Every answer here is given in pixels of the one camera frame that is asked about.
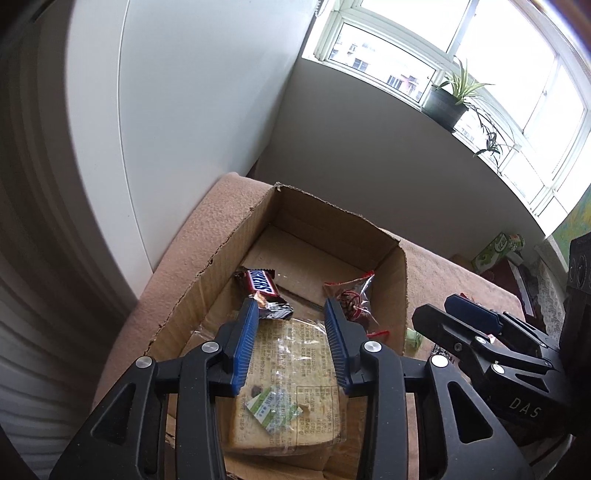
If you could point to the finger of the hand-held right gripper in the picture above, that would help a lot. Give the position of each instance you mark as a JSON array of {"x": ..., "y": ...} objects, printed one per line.
[
  {"x": 443, "y": 325},
  {"x": 475, "y": 314}
]

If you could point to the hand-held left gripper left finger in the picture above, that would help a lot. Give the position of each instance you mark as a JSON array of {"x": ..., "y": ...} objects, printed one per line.
[{"x": 244, "y": 342}]

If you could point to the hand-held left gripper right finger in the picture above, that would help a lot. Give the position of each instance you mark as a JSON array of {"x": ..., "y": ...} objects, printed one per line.
[{"x": 334, "y": 342}]

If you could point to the clear-wrapped sliced bread packet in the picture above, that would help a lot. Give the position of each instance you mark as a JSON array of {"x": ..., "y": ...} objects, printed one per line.
[{"x": 291, "y": 364}]

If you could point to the brown chocolate bar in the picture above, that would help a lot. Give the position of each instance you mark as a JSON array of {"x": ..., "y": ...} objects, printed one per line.
[{"x": 262, "y": 282}]

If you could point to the cardboard box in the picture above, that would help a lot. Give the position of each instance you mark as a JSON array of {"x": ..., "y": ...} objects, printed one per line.
[{"x": 318, "y": 249}]

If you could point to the small green candy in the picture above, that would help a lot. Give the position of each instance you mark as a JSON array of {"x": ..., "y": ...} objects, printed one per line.
[{"x": 413, "y": 339}]

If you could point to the clear red-edged dried fruit packet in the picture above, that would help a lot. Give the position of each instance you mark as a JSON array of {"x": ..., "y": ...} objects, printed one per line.
[{"x": 353, "y": 300}]

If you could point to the green snack carton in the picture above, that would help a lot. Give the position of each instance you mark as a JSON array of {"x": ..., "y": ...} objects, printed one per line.
[{"x": 496, "y": 249}]

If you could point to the green yellow patterned cloth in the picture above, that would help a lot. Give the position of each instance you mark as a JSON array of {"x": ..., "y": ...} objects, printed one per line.
[{"x": 572, "y": 224}]

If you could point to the potted spider plant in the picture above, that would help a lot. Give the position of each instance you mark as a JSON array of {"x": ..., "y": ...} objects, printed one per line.
[{"x": 444, "y": 107}]

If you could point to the white-framed window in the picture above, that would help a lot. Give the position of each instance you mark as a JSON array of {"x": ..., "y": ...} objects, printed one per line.
[{"x": 489, "y": 41}]

